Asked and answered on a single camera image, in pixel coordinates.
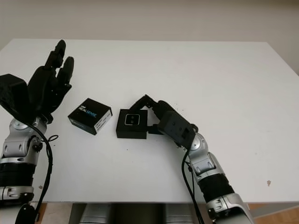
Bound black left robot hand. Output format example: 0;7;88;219
27;39;75;123

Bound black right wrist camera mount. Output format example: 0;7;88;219
157;111;199;150

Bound small silver camera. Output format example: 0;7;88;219
124;113;141;126

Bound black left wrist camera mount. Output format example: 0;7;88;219
0;74;28;117

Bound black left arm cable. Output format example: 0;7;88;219
25;121;60;210

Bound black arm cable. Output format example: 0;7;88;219
181;149;204;224
25;121;60;210

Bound black RealSense box lid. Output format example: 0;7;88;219
67;98;113;136

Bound silver black robot torso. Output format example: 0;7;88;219
72;203;206;224

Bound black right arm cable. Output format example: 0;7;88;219
181;149;204;224

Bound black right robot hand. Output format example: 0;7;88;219
129;94;180;135

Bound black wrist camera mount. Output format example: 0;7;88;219
0;74;28;117
157;111;199;150

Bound black box base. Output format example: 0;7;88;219
115;108;148;140

